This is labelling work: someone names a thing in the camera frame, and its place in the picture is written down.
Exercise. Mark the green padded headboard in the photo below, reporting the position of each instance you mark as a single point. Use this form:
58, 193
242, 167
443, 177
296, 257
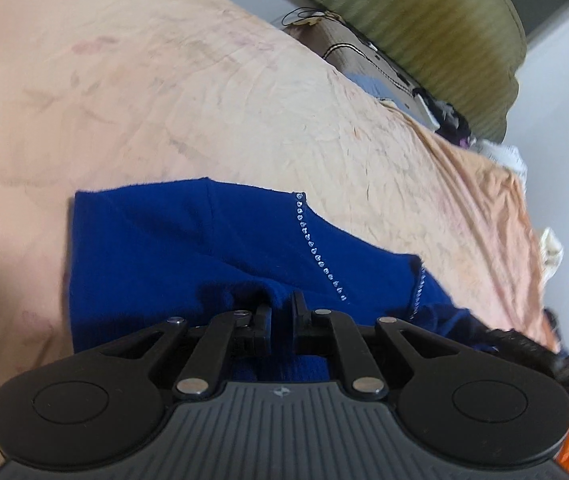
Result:
429, 25

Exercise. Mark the light blue cloth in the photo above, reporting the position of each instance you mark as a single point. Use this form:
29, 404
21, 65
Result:
379, 87

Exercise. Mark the pink bed blanket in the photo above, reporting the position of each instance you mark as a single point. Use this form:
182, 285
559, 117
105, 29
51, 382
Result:
164, 85

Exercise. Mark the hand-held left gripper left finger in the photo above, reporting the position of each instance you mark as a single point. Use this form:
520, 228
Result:
259, 327

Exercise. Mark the white patterned cloth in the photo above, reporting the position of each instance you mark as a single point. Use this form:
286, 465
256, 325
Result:
502, 157

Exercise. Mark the black clothing pile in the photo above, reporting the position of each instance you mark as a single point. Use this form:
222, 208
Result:
452, 117

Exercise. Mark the blue beaded sweater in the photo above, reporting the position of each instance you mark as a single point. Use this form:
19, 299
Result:
164, 240

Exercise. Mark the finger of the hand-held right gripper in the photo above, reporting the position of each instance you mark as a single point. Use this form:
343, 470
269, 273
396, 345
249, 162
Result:
524, 352

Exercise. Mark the cream cloth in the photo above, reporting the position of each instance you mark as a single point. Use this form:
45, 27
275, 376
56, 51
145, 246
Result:
550, 252

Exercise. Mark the brown pillow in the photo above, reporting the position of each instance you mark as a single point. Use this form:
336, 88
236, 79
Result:
359, 55

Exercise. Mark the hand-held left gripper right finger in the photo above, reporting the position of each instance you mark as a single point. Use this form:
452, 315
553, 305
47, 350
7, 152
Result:
304, 327

